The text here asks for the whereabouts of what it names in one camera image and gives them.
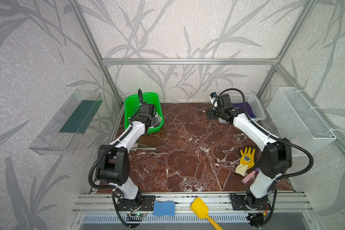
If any purple towel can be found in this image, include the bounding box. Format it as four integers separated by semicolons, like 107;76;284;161
232;103;255;116

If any silver metal trowel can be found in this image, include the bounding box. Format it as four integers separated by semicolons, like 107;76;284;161
131;143;157;151

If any white light-blue towel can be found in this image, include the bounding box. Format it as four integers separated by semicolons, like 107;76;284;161
151;114;162;127

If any green plastic basket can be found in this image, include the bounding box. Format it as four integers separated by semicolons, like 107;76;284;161
124;92;164;134

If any yellow plastic shovel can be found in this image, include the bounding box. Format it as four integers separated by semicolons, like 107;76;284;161
190;197;223;230

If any clear acrylic wall shelf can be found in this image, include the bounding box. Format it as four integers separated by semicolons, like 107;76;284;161
29;89;103;156

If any white wire wall basket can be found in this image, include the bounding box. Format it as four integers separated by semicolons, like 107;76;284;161
267;87;336;154

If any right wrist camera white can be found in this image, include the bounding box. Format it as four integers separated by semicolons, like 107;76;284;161
210;92;218;109

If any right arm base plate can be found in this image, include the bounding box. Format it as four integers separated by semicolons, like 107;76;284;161
229;193;272;211

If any pale yellow cloth piece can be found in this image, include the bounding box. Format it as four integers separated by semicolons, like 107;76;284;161
235;164;248;177

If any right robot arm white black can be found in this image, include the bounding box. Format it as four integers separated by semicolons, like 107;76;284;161
206;89;314;210

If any white plastic basket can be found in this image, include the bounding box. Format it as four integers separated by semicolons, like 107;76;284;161
228;92;266;122

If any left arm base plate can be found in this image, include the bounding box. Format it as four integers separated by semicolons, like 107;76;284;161
117;195;156;211

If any blue sponge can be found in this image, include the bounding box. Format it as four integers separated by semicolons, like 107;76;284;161
152;201;175;217

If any yellow packet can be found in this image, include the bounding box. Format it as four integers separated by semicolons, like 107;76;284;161
240;147;255;169

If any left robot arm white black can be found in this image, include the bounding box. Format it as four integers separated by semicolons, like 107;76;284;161
88;89;155;207

